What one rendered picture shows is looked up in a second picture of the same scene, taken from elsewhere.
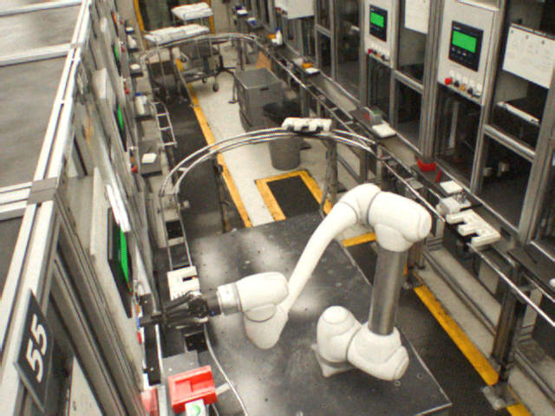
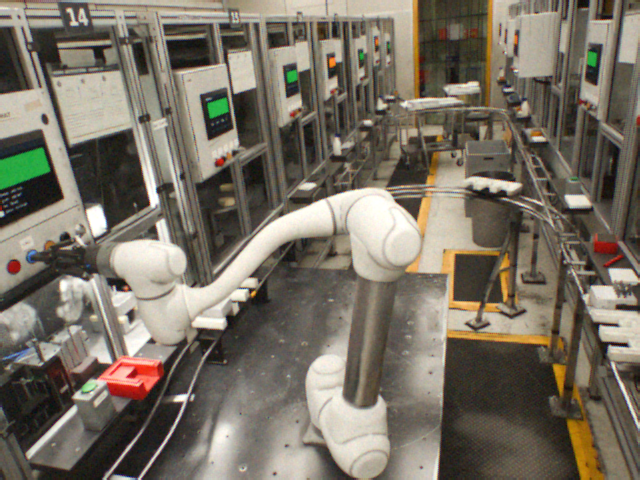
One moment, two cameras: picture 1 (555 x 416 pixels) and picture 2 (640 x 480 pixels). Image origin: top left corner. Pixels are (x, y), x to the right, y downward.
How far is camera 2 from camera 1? 1.09 m
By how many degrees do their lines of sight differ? 29
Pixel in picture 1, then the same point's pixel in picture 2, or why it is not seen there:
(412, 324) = (537, 461)
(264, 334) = (146, 318)
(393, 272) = (364, 312)
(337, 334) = (316, 387)
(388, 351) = (351, 431)
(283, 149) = (484, 222)
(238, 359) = (239, 385)
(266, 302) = (138, 271)
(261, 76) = (496, 149)
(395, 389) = not seen: outside the picture
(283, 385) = (255, 430)
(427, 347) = not seen: outside the picture
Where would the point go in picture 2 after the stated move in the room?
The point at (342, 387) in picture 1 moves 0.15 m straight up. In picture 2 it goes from (312, 464) to (307, 427)
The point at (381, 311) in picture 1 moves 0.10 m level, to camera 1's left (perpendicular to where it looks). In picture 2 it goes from (350, 367) to (316, 359)
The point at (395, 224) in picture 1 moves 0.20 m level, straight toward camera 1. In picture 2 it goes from (361, 234) to (298, 268)
